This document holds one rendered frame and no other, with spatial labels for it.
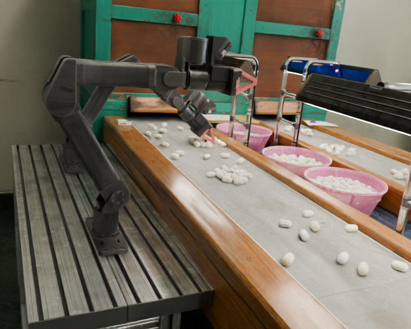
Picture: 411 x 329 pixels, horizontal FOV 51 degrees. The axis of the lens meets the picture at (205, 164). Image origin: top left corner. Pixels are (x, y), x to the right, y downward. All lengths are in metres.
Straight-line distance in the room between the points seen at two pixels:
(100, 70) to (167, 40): 1.22
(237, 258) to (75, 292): 0.33
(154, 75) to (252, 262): 0.47
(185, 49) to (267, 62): 1.40
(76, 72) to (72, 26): 1.87
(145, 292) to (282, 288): 0.29
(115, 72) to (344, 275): 0.65
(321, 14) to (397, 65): 1.73
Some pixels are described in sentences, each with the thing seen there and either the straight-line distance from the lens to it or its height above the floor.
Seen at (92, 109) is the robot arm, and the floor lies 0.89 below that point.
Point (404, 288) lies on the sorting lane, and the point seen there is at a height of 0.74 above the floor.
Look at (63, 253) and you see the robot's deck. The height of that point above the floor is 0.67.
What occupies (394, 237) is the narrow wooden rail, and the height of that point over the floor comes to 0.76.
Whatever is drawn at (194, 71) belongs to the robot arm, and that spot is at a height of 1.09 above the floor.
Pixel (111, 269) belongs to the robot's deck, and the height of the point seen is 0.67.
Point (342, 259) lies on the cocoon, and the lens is 0.98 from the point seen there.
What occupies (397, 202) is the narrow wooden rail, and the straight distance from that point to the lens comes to 1.53.
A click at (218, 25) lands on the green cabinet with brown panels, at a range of 2.28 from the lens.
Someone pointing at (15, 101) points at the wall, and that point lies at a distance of 2.85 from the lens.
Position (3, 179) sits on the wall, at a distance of 2.98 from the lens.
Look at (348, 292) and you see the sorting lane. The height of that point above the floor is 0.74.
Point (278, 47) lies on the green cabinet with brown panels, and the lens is 2.46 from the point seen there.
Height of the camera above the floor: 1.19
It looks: 17 degrees down
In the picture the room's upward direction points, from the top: 5 degrees clockwise
